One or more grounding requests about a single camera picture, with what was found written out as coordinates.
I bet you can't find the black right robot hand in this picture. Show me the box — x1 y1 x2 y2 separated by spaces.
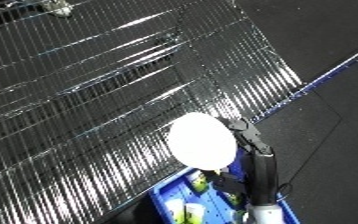
205 118 279 207

